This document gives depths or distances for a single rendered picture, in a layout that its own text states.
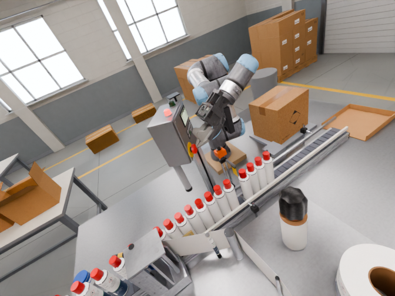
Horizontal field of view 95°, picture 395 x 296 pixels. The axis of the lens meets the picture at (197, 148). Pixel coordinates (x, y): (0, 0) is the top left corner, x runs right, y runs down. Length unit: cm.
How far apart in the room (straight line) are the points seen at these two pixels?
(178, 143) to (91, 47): 548
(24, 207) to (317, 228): 216
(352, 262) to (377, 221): 36
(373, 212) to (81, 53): 600
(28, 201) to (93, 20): 476
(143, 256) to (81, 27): 571
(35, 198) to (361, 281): 215
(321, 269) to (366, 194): 45
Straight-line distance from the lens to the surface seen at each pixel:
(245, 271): 88
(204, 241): 82
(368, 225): 106
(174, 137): 63
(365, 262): 77
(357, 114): 168
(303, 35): 492
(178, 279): 88
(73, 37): 604
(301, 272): 87
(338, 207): 109
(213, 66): 112
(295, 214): 68
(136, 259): 75
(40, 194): 214
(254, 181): 95
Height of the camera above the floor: 171
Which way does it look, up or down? 34 degrees down
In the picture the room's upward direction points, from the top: 23 degrees counter-clockwise
